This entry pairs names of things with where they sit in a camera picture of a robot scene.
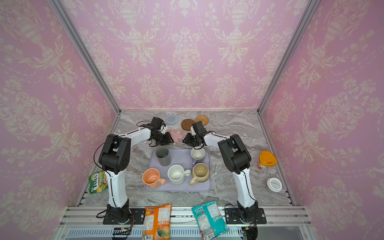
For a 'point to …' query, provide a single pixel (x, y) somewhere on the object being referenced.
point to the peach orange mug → (151, 178)
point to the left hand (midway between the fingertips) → (172, 141)
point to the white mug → (176, 174)
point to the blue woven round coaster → (171, 119)
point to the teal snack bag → (211, 223)
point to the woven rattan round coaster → (203, 119)
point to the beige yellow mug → (201, 173)
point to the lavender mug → (197, 154)
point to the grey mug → (163, 154)
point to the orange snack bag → (156, 225)
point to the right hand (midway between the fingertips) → (184, 141)
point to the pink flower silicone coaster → (177, 135)
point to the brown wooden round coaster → (186, 124)
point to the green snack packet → (98, 182)
